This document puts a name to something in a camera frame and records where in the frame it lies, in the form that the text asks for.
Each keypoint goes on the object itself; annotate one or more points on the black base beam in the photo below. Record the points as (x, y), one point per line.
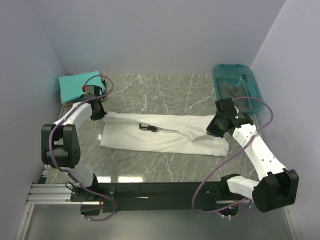
(143, 196)

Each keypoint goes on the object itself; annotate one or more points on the teal folded t shirt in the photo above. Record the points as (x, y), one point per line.
(71, 85)

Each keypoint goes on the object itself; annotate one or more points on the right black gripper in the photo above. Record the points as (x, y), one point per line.
(213, 128)

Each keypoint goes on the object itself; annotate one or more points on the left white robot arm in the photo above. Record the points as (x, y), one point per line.
(60, 146)

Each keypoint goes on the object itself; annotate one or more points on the grey t shirt in bin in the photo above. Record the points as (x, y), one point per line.
(227, 91)

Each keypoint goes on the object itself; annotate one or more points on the aluminium frame rail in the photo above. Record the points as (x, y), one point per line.
(41, 193)

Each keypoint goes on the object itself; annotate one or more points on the teal plastic bin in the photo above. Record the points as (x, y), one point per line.
(236, 75)

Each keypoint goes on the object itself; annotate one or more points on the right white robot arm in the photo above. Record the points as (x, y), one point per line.
(276, 186)

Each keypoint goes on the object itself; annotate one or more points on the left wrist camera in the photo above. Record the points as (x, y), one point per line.
(84, 88)

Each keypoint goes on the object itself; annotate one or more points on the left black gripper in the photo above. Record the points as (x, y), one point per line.
(97, 113)

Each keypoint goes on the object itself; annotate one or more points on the white printed t shirt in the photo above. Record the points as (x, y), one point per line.
(178, 134)

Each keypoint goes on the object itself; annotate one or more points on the black folded t shirt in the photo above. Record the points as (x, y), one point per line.
(103, 92)

